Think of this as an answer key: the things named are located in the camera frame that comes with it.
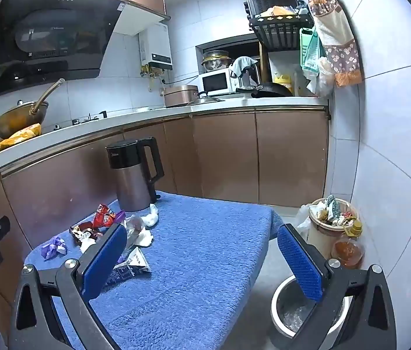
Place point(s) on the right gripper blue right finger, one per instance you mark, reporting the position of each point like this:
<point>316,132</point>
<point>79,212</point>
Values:
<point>325,284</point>

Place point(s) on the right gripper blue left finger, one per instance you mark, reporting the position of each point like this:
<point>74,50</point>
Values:
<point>81,280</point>

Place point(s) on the purple candy wrapper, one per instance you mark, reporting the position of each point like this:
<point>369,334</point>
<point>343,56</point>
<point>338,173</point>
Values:
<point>55,247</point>

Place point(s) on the dark red foil wrapper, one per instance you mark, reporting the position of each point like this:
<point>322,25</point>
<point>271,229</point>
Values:
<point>85,233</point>

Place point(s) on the white printed wrapper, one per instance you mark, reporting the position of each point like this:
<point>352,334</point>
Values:
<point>132,265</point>

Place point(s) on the red snack bag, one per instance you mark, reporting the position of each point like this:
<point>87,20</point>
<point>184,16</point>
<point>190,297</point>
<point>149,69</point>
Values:
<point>104,217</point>

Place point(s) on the clear plastic bag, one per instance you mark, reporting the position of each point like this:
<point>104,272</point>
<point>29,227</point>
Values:
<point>133,226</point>

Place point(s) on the white metal trash bin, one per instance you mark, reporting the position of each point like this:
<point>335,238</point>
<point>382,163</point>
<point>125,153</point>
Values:
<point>290,308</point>

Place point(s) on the amber oil bottle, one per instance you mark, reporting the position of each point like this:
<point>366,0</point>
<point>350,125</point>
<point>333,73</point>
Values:
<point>349,249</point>

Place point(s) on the full beige waste basket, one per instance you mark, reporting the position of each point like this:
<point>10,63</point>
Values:
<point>330,217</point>

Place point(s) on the blue towel mat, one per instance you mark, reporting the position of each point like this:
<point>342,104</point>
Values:
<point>204,260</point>

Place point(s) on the black steel electric kettle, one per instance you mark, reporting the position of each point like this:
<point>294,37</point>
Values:
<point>136,166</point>

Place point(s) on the yellow snack bag on counter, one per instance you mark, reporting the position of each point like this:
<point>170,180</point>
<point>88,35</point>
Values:
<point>21,136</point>

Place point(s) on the brown lower cabinets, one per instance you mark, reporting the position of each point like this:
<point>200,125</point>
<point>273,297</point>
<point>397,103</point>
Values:
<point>271,156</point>

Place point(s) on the black frying pan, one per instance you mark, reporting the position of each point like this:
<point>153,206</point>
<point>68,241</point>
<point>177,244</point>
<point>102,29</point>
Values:
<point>268,89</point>

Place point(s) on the brown rice cooker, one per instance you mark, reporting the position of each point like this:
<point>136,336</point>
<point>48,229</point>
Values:
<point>179,95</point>

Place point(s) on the black range hood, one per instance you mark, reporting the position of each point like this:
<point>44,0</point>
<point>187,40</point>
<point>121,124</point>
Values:
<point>42,41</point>

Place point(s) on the white microwave oven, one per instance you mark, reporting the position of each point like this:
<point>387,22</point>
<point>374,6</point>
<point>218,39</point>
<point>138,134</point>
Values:
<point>217,82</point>

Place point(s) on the floral hanging apron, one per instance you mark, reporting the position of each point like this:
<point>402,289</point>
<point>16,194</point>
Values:
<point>338,41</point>

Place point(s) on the green hanging bag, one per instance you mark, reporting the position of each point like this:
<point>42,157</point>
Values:
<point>311,50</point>

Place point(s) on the white water heater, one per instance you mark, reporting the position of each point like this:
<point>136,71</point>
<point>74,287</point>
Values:
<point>155,50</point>

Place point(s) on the steel pots stack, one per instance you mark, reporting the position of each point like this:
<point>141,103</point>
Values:
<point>216,60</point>

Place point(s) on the black dish rack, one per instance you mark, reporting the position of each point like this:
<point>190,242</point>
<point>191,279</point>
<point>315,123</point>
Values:
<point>277,23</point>

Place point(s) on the brass wok with handle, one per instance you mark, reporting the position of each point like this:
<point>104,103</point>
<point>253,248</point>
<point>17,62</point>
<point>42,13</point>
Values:
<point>24,115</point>

